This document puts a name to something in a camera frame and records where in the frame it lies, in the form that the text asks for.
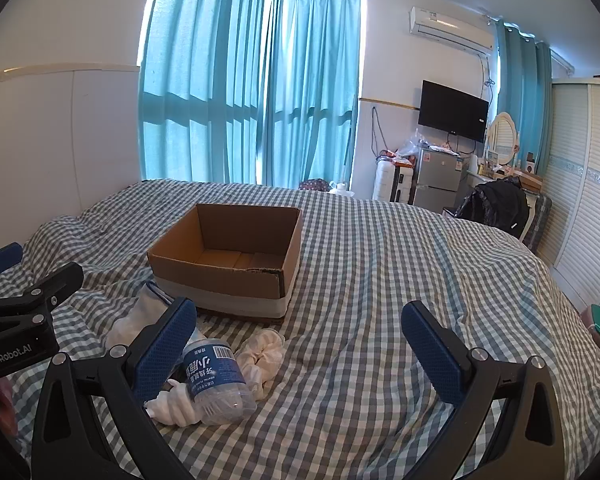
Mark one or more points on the silver small fridge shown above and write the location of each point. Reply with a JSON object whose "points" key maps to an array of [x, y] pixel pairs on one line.
{"points": [[435, 180]]}

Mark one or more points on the white wall air conditioner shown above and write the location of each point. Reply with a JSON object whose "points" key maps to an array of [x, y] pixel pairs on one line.
{"points": [[445, 25]]}

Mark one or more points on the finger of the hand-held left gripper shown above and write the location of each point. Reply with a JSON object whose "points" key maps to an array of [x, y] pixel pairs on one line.
{"points": [[0, 257], [55, 280]]}

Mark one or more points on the white cloth with blue trim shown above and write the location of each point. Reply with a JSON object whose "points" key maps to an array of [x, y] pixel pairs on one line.
{"points": [[130, 320]]}

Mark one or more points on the black wall television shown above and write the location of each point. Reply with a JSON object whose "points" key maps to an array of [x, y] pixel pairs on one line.
{"points": [[452, 110]]}

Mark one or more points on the wide teal window curtain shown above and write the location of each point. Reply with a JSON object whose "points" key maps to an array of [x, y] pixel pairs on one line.
{"points": [[200, 85]]}

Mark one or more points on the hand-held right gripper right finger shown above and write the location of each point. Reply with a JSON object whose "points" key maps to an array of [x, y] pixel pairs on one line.
{"points": [[430, 350]]}

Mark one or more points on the white suitcase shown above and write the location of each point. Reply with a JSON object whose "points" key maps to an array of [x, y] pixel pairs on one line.
{"points": [[382, 182]]}

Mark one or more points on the narrow teal curtain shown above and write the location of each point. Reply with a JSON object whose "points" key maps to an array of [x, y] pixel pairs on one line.
{"points": [[522, 85]]}

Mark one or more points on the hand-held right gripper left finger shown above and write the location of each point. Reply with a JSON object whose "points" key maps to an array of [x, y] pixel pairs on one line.
{"points": [[165, 350]]}

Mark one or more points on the dark polka dot bag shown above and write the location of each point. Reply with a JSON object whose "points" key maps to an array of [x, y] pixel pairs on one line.
{"points": [[314, 185]]}

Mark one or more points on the clear plastic water bottle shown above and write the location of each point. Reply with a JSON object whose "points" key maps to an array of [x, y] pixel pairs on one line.
{"points": [[215, 370]]}

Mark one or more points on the oval white vanity mirror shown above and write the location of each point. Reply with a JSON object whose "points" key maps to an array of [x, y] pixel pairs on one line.
{"points": [[502, 135]]}

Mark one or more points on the brown cardboard box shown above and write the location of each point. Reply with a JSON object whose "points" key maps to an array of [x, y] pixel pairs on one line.
{"points": [[220, 230]]}

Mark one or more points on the chair with checked cushion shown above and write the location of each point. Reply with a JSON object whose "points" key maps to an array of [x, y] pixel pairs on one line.
{"points": [[540, 220]]}

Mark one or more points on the white louvred wardrobe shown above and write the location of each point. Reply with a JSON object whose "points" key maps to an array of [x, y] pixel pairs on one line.
{"points": [[585, 185]]}

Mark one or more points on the black backpack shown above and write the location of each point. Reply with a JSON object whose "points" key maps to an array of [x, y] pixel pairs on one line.
{"points": [[500, 205]]}

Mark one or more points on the clear plastic bag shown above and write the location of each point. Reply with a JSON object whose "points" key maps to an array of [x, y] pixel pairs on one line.
{"points": [[412, 145]]}

